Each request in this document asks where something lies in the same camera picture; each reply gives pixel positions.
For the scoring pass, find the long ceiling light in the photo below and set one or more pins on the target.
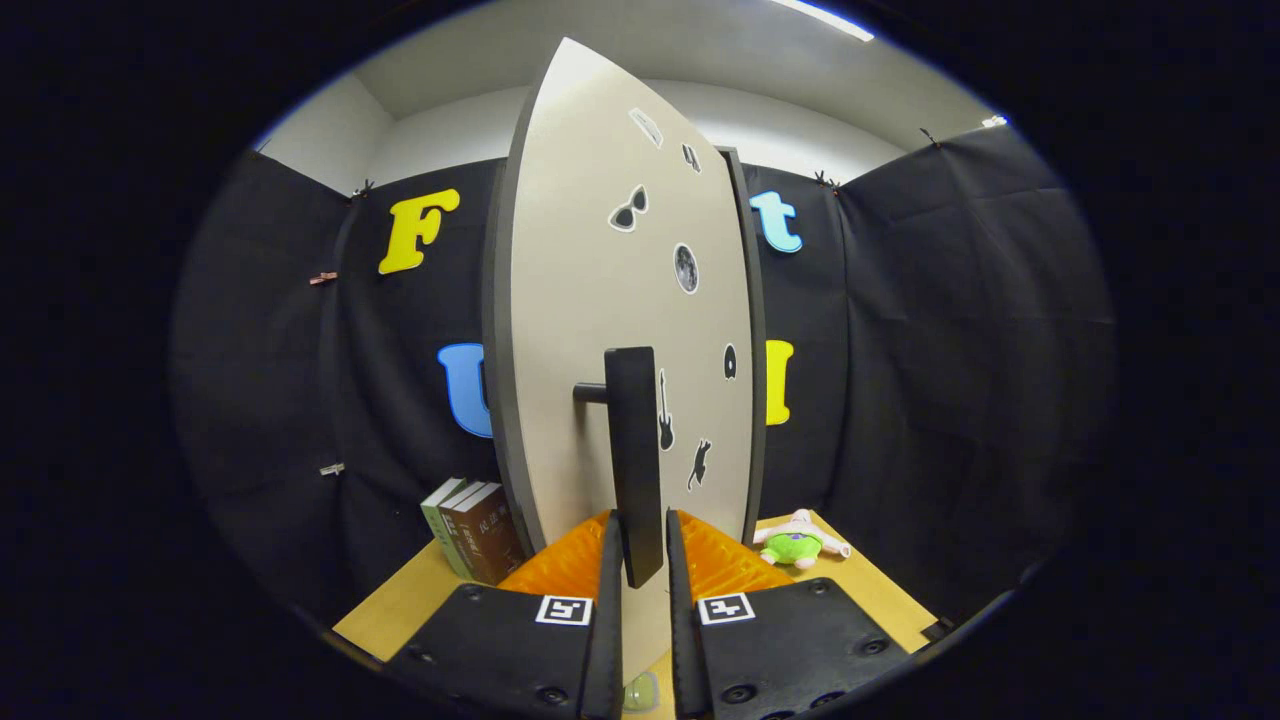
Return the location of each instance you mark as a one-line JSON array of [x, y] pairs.
[[825, 18]]

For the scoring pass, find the green and pink plush toy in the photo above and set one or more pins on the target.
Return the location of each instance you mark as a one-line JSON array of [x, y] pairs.
[[795, 545]]

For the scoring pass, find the black cloth clip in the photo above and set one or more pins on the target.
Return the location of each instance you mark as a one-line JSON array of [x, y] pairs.
[[826, 181], [930, 137], [362, 188]]

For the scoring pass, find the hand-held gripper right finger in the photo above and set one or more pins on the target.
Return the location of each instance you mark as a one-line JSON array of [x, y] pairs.
[[685, 650]]

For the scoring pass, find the red cloth clip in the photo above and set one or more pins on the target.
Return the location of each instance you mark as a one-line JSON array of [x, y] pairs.
[[322, 278]]

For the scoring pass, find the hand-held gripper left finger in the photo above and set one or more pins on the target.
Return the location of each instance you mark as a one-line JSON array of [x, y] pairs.
[[605, 640]]

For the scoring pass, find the beige cabinet door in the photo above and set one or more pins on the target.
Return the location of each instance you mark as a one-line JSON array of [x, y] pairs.
[[580, 300]]

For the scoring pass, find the black backdrop cloth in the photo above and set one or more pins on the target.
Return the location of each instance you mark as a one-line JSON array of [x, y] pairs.
[[950, 350]]

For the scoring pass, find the brown book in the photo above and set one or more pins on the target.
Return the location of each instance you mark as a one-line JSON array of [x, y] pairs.
[[492, 540]]

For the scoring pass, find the grey cabinet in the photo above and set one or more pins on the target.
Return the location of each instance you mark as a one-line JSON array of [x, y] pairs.
[[758, 300]]

